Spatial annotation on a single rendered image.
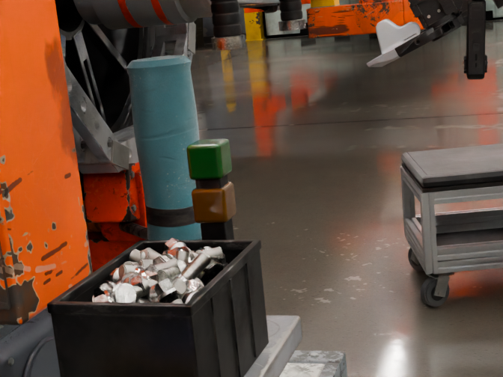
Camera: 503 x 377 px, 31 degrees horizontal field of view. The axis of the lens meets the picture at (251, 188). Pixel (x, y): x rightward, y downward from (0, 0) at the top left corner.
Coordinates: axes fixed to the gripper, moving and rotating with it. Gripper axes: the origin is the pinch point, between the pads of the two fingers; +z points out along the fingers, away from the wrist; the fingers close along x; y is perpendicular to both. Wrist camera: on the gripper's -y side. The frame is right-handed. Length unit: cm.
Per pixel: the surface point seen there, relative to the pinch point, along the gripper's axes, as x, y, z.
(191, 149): 42.2, 3.8, 17.7
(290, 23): -9.4, 12.3, 9.9
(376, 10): -361, 10, 24
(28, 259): 57, 3, 33
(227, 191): 41.4, -2.3, 16.9
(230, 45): 24.4, 12.4, 12.2
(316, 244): -144, -46, 60
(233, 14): 23.5, 15.4, 10.1
